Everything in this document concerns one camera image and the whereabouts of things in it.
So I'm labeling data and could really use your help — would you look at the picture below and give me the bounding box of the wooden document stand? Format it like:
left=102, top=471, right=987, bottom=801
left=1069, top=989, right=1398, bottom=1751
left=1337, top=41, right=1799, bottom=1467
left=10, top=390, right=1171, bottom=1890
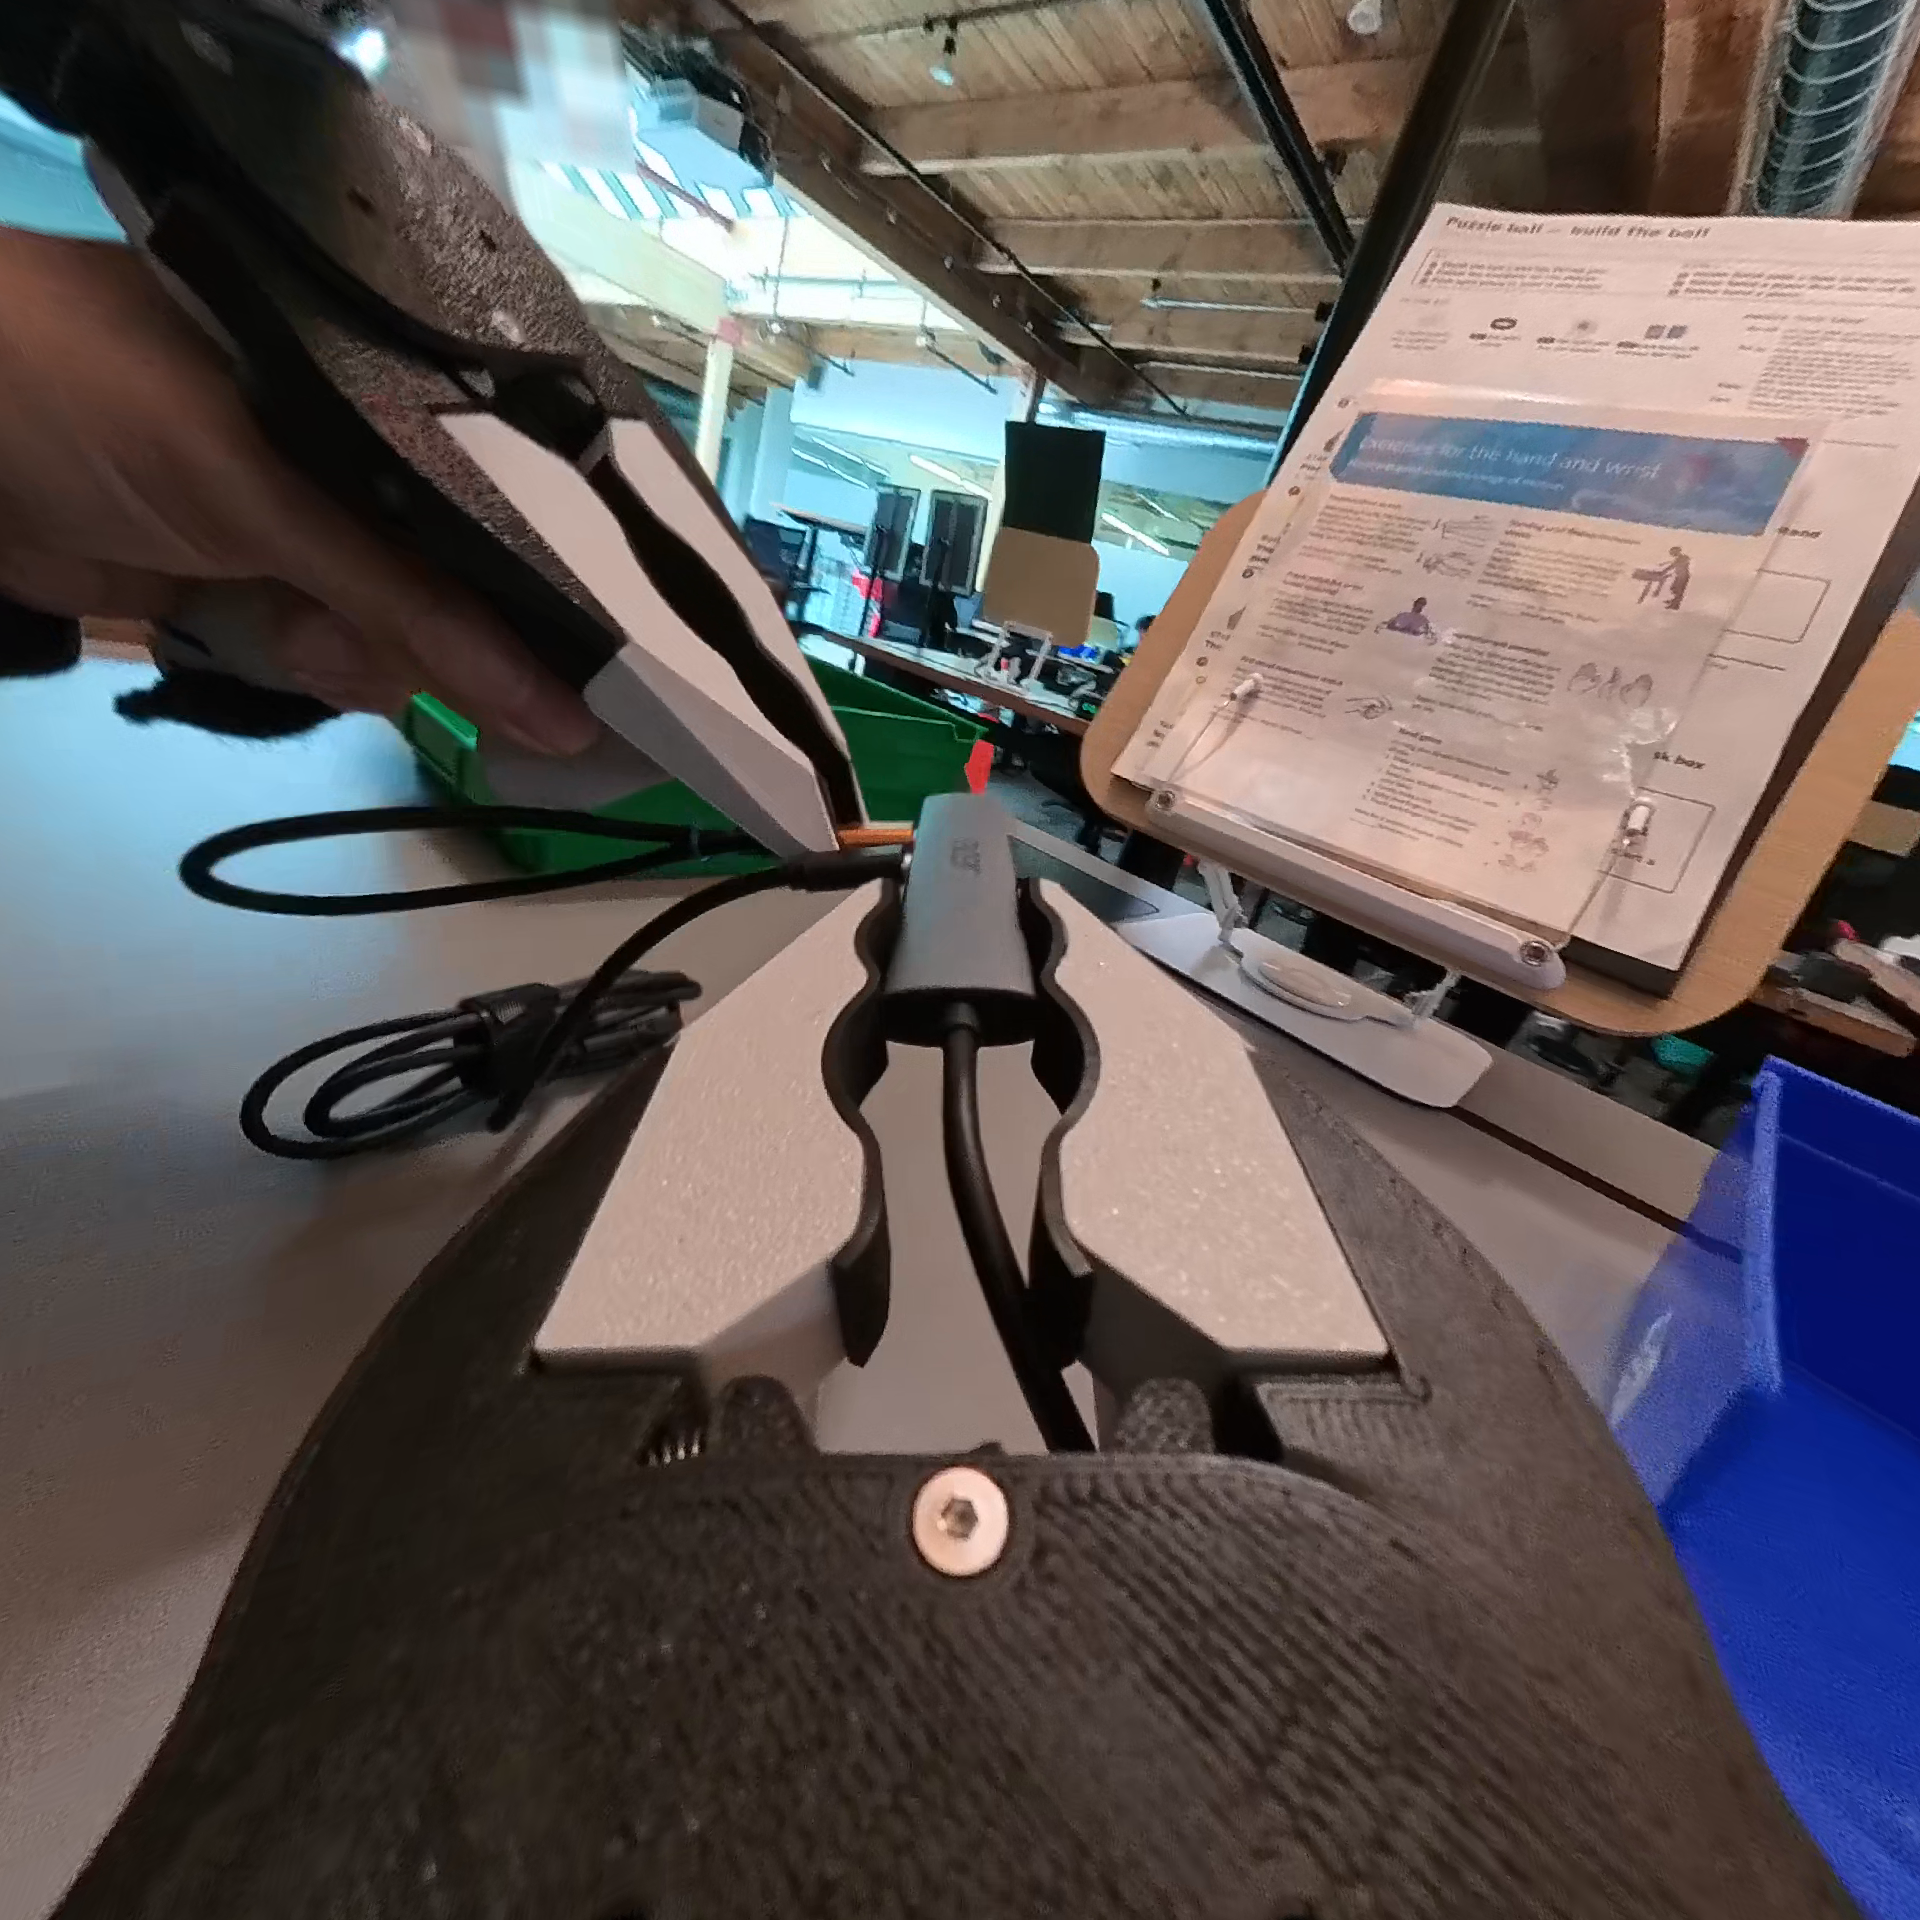
left=1079, top=486, right=1920, bottom=1113

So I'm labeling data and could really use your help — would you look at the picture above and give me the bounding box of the person's left hand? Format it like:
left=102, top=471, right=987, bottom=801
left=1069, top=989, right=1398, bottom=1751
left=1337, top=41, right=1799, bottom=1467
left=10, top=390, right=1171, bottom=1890
left=0, top=225, right=608, bottom=759

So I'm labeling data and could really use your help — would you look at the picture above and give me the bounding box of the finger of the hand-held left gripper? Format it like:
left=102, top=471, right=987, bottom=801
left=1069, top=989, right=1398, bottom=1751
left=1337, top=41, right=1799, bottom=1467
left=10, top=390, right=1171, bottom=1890
left=576, top=417, right=873, bottom=829
left=431, top=406, right=840, bottom=859

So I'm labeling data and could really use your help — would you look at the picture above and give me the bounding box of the grey desk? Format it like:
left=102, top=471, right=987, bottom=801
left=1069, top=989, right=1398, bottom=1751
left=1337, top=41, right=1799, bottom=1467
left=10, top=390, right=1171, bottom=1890
left=0, top=645, right=1712, bottom=1920

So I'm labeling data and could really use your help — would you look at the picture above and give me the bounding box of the black panel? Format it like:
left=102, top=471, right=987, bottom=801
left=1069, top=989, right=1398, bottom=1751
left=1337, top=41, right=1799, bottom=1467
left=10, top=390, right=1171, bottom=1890
left=1001, top=422, right=1105, bottom=543

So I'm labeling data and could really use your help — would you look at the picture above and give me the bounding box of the dark grey USB hub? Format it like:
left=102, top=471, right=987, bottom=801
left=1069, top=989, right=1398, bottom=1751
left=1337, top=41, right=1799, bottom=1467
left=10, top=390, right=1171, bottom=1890
left=877, top=796, right=1099, bottom=1453

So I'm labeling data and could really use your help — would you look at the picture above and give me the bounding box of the black metal post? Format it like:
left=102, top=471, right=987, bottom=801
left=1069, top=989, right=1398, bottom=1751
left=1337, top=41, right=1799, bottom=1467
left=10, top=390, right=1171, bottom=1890
left=1296, top=0, right=1520, bottom=378

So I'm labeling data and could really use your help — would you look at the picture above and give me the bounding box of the black cable with orange plug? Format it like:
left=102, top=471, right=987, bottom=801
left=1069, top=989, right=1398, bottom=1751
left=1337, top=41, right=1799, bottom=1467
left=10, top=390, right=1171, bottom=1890
left=179, top=807, right=909, bottom=917

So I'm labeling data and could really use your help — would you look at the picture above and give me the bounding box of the black USB cable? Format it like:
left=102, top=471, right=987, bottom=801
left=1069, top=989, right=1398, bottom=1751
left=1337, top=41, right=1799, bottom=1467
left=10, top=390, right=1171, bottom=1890
left=239, top=858, right=904, bottom=1162

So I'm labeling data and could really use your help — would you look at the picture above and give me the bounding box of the white instruction sheet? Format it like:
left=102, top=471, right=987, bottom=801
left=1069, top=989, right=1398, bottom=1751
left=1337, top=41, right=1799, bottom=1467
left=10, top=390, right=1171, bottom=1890
left=1113, top=201, right=1920, bottom=975

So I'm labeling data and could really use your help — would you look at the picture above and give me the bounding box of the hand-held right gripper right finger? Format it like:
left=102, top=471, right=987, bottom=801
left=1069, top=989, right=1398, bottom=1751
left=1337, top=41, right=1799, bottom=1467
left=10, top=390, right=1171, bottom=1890
left=1026, top=882, right=1389, bottom=1373

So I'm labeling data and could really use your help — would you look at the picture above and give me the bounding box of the green plastic bin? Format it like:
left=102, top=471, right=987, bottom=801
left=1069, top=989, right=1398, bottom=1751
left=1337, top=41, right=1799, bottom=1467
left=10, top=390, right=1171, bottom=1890
left=402, top=660, right=991, bottom=876

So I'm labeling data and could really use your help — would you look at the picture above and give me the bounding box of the small wooden stand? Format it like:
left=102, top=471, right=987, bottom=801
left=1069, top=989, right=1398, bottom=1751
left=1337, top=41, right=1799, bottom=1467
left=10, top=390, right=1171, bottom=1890
left=982, top=525, right=1103, bottom=647

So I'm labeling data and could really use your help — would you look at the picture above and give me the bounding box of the clear sleeve with exercise sheet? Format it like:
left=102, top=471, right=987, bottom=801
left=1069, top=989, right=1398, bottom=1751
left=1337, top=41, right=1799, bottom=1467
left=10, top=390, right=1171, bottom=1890
left=1146, top=378, right=1839, bottom=939

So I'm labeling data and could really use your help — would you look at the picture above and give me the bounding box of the blue plastic bin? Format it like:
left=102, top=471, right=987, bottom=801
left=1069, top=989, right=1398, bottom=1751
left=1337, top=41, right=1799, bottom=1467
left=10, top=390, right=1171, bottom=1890
left=1611, top=1054, right=1920, bottom=1920

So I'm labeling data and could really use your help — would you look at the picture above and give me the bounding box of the silver ventilation duct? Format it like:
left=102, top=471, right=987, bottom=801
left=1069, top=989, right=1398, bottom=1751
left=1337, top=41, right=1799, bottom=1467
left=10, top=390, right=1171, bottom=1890
left=1755, top=0, right=1920, bottom=220

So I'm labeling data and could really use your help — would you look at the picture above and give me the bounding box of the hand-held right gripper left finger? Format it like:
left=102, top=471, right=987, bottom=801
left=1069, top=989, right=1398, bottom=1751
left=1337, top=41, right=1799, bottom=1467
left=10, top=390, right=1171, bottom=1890
left=531, top=882, right=902, bottom=1373

